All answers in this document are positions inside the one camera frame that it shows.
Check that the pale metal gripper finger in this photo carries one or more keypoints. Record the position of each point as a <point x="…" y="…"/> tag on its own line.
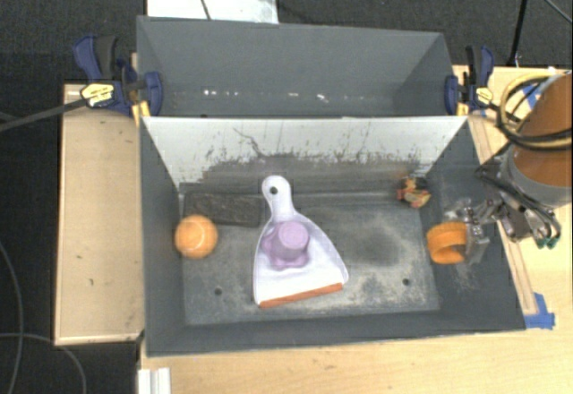
<point x="478" y="244"/>
<point x="461" y="213"/>

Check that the small multicoloured toy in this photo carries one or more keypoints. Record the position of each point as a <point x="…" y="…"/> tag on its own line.
<point x="413" y="194"/>

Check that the white dustpan with orange edge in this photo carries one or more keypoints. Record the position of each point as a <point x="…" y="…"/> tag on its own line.
<point x="309" y="285"/>

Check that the purple cup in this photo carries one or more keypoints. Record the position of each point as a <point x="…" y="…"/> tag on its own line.
<point x="286" y="244"/>

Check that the grey metal bin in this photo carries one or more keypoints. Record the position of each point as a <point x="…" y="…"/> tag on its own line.
<point x="291" y="70"/>

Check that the dark green flat block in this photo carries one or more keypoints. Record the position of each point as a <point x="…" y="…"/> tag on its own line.
<point x="224" y="208"/>

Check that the orange ball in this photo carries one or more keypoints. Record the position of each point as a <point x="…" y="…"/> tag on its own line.
<point x="196" y="236"/>

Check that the pale wood board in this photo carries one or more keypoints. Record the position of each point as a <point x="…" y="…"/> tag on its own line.
<point x="100" y="213"/>

